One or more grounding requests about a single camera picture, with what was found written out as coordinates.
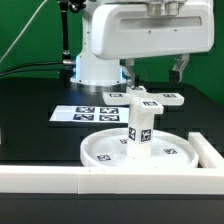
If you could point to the white right fence bar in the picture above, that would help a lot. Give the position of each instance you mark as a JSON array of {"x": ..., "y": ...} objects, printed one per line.
[{"x": 208, "y": 156}]

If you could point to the white front fence bar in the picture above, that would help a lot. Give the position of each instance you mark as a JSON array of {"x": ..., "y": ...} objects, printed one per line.
[{"x": 81, "y": 180}]

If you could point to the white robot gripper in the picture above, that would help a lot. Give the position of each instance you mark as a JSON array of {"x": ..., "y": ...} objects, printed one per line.
[{"x": 123, "y": 31}]

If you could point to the white marker sheet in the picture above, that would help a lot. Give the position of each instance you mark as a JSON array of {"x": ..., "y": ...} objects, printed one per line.
[{"x": 90, "y": 114}]

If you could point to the black camera stand pole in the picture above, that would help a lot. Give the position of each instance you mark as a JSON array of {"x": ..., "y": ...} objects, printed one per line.
[{"x": 75, "y": 6}]

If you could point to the white fence bar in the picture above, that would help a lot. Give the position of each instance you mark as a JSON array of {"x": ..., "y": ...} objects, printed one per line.
[
  {"x": 81, "y": 180},
  {"x": 208, "y": 156}
]

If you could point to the white round table top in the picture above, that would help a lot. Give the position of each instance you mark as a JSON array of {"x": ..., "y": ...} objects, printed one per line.
[{"x": 108, "y": 148}]

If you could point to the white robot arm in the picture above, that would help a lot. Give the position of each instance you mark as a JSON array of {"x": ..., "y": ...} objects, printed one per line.
[{"x": 91, "y": 70}]

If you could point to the white cross-shaped table base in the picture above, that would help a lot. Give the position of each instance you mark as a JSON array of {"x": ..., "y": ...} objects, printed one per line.
[{"x": 139, "y": 99}]

